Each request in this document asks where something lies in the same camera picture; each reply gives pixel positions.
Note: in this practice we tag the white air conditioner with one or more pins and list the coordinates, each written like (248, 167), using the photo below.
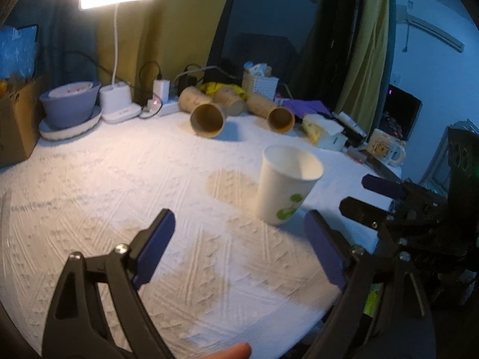
(430, 28)

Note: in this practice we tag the white plate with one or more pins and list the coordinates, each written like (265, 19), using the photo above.
(67, 130)

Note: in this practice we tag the white power strip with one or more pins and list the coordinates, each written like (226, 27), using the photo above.
(166, 108)

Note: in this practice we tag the black power adapter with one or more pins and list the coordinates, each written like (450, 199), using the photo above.
(188, 82)

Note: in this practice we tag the cardboard box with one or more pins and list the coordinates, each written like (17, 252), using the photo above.
(17, 123)

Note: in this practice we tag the yellow curtain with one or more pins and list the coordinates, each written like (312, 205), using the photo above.
(368, 45)

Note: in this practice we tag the large brown paper cup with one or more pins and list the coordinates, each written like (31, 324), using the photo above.
(204, 119)

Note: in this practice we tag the grey bowl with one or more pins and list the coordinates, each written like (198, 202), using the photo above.
(69, 104)

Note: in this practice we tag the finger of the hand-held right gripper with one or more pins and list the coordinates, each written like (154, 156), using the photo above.
(381, 186)
(363, 211)

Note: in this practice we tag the purple cloth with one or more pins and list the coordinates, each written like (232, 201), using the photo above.
(303, 106)

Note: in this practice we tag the person's left hand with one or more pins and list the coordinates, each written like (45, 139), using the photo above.
(228, 352)

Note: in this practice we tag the blue plastic bag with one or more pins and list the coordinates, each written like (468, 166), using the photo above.
(17, 50)

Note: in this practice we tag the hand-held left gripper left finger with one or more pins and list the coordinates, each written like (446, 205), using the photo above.
(157, 239)

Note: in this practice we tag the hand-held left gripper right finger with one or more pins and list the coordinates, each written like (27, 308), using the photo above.
(322, 243)

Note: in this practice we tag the yellow and white packet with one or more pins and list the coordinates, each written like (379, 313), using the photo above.
(322, 132)

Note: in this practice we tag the white textured tablecloth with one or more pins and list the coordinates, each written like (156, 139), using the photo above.
(131, 179)

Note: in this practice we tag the white tube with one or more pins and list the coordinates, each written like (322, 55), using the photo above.
(351, 121)

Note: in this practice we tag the white cup with green print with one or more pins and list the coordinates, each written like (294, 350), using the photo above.
(278, 194)

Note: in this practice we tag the white charger plug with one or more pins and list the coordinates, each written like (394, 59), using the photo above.
(161, 89)

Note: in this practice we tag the white desk lamp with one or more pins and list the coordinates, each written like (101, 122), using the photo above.
(118, 101)

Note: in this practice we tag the woven tissue box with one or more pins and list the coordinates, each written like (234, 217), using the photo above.
(262, 82)

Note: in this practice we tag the black laptop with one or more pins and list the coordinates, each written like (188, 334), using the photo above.
(402, 114)

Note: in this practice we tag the white printed mug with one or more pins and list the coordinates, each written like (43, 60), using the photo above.
(383, 146)

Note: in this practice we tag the yellow bag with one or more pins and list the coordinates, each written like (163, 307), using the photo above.
(209, 88)

